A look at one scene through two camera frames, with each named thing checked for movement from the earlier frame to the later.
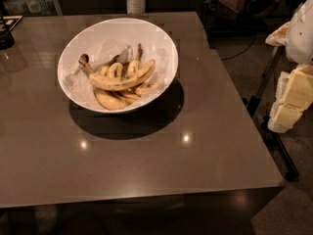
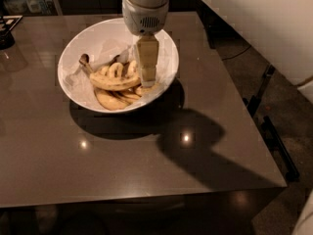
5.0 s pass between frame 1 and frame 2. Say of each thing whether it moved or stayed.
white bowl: stayed
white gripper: moved
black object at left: stayed
